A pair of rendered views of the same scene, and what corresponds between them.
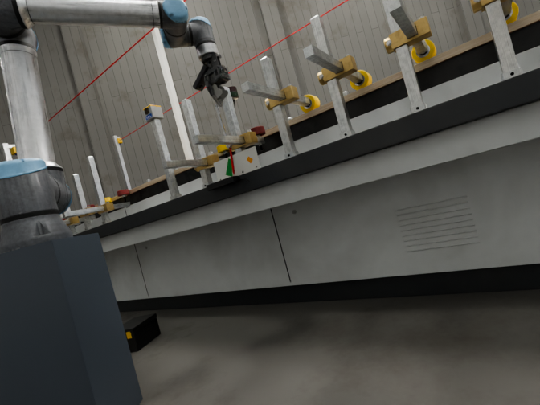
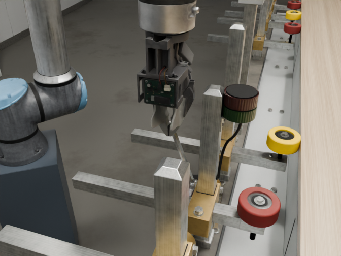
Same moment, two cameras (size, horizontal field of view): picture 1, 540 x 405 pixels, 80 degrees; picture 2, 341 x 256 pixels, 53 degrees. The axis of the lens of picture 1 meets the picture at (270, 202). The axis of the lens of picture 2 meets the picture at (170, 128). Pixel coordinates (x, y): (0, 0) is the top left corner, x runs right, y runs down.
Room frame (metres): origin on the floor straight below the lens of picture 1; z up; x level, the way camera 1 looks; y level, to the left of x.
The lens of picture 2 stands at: (1.25, -0.44, 1.38)
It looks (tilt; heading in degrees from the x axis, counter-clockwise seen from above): 33 degrees down; 74
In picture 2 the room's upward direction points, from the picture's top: straight up
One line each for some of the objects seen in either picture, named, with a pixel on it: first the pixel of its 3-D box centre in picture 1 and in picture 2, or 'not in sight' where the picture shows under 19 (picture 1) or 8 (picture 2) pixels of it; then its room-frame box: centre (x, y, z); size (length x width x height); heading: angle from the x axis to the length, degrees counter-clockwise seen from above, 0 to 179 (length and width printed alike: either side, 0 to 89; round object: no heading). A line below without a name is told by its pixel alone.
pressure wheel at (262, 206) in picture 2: (259, 139); (256, 219); (1.55, -0.03, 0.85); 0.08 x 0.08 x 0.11
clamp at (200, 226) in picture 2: (243, 141); (205, 203); (1.47, 0.05, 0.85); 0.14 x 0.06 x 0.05; 56
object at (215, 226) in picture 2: not in sight; (218, 204); (1.57, 0.16, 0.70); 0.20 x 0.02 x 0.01; 61
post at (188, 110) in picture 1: (198, 145); (228, 113); (1.62, 0.27, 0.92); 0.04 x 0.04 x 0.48; 56
